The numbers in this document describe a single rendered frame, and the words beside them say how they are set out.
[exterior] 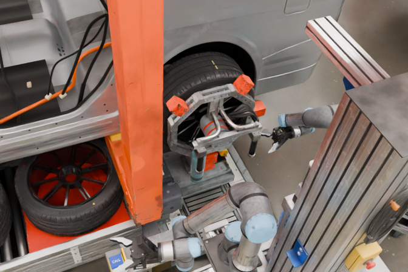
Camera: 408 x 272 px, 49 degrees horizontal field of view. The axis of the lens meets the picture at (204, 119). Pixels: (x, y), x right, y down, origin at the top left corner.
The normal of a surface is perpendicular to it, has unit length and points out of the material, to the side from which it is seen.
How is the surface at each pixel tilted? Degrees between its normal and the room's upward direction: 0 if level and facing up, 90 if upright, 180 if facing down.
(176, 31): 90
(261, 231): 82
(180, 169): 0
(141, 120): 90
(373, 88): 0
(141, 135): 90
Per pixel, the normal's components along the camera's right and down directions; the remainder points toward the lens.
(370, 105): 0.07, -0.66
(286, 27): 0.40, 0.71
